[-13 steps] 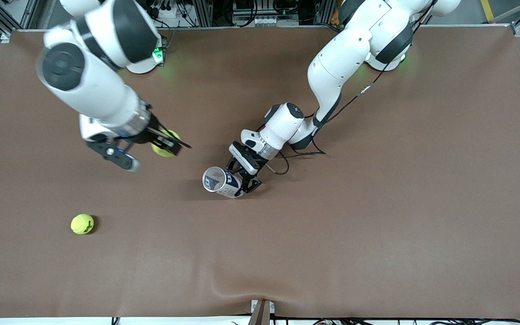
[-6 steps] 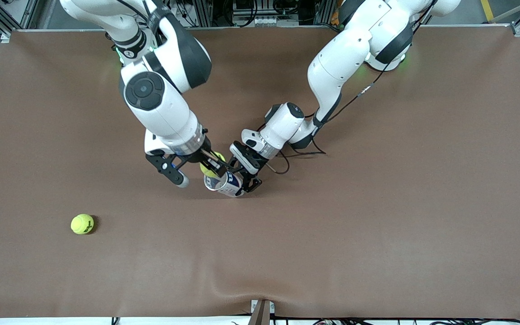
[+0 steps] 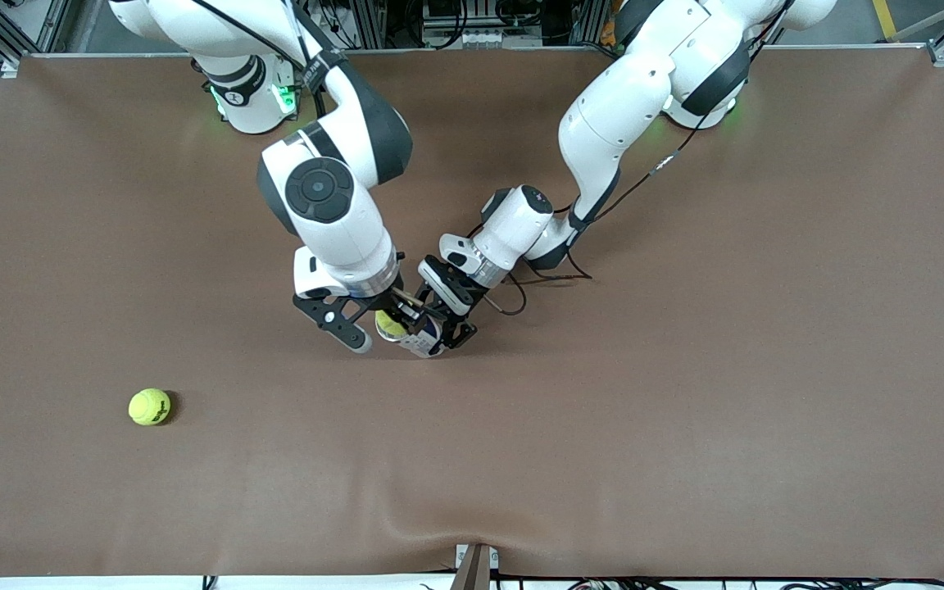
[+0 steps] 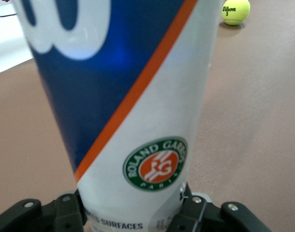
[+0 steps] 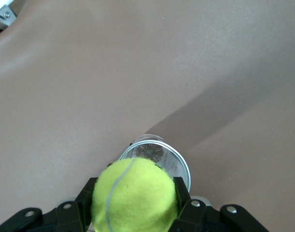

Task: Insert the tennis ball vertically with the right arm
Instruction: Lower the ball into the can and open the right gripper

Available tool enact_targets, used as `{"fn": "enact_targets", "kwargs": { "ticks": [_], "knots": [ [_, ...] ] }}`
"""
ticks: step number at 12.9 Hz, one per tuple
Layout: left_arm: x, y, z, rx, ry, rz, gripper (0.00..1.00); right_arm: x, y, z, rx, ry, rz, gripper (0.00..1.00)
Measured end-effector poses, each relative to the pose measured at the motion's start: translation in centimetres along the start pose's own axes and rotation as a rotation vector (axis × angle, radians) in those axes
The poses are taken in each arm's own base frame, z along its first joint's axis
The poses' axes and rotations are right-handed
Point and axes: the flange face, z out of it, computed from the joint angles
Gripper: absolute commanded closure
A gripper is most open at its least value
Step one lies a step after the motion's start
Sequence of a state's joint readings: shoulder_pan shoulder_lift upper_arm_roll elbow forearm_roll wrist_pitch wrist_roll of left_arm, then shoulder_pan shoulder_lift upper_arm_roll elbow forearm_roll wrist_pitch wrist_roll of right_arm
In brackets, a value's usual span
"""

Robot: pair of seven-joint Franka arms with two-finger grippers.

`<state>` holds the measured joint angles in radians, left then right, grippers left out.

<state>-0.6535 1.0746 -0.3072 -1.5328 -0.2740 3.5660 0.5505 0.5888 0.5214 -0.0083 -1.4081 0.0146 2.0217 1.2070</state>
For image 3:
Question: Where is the white blue tennis ball can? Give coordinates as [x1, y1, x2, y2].
[394, 315, 448, 359]

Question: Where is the brown table mat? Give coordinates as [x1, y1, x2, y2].
[0, 45, 944, 579]

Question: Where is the front camera mount post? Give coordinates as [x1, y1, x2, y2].
[452, 542, 499, 590]

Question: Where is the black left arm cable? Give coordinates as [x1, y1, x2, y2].
[468, 0, 792, 316]

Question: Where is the aluminium frame post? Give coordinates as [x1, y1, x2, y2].
[349, 0, 387, 48]
[572, 0, 608, 46]

